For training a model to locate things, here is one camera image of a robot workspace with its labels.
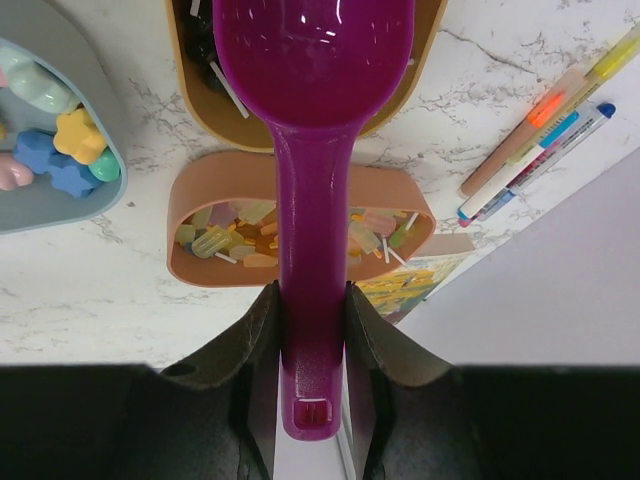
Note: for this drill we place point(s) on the yellow picture book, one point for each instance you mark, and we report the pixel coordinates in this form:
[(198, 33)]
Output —
[(396, 294)]

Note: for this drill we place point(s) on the orange pen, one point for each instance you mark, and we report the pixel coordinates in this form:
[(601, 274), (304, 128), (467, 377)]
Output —
[(554, 114)]

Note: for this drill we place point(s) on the tan tray of lollipops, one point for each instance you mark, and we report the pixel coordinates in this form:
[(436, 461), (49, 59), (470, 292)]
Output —
[(211, 106)]

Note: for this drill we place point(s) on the magenta plastic scoop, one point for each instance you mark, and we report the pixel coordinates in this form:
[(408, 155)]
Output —
[(315, 72)]

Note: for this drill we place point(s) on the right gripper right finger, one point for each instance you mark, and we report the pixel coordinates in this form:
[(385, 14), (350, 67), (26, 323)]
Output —
[(379, 358)]

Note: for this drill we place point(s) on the blue tray of pastel candies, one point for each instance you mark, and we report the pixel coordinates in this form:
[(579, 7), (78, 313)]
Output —
[(63, 128)]

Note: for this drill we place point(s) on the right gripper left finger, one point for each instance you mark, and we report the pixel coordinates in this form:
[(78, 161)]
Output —
[(245, 356)]

